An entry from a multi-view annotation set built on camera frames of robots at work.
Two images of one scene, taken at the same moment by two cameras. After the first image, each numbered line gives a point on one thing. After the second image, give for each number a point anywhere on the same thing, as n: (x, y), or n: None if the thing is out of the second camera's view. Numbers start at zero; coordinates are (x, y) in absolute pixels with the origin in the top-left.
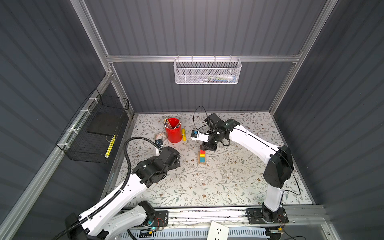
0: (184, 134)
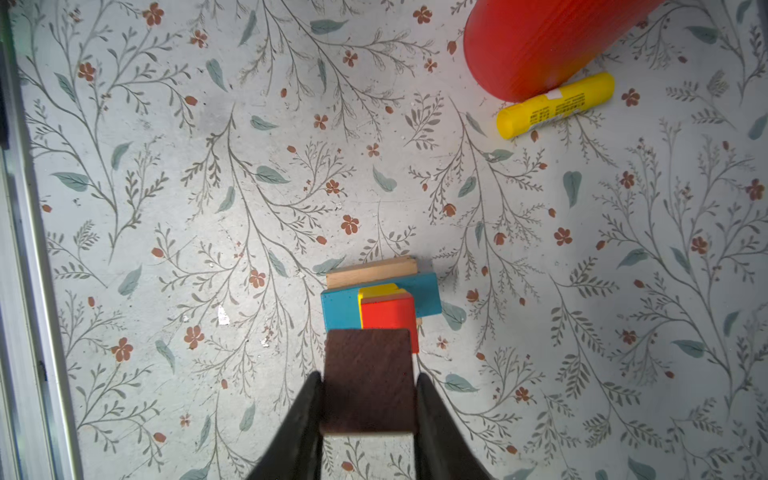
0: (518, 117)
